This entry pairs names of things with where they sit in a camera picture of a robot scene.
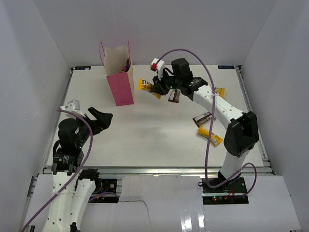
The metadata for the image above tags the blue label left corner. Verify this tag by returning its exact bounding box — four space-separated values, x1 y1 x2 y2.
74 66 91 70

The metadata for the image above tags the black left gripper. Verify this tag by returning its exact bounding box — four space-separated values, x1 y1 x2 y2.
74 106 112 147

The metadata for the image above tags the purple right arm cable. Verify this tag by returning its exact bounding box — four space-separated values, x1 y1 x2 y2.
156 49 257 199

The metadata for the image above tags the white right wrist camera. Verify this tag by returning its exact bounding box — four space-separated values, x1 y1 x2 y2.
150 58 165 78

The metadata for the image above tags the yellow M&M packet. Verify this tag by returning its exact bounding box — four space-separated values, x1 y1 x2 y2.
138 78 161 99
214 87 225 99

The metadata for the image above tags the brown chocolate bar centre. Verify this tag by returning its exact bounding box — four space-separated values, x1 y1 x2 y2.
168 89 181 103

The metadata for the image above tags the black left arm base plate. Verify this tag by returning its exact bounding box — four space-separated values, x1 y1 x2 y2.
94 178 117 194

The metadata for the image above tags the dark blue purple snack bag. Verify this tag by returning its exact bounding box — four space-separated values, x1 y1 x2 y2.
120 58 131 73

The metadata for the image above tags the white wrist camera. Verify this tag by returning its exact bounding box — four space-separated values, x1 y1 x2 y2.
150 58 165 78
59 100 84 117

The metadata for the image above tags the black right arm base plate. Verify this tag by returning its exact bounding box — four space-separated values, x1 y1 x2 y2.
198 177 249 205

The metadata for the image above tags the blue label corner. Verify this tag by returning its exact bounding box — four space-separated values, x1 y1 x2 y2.
74 66 91 70
218 65 235 70

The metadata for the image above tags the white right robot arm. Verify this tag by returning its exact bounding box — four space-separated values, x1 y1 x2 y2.
150 58 259 193

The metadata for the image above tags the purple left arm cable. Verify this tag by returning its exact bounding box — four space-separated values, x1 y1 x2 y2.
20 106 120 232

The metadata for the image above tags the yellow snack bar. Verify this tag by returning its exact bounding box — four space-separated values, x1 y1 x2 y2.
197 126 223 146

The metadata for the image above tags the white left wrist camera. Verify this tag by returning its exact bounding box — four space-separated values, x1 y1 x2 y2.
59 100 84 117

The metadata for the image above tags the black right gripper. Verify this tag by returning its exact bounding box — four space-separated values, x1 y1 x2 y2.
151 70 182 96

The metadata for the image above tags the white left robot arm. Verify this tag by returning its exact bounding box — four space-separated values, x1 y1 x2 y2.
43 106 113 232

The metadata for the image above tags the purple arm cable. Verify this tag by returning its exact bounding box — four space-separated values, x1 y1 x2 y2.
20 106 120 232
156 49 257 199

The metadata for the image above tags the blue label right corner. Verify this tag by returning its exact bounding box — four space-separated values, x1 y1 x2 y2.
218 65 235 70

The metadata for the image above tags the pink cream paper bag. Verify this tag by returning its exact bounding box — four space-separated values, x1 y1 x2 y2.
99 43 134 106

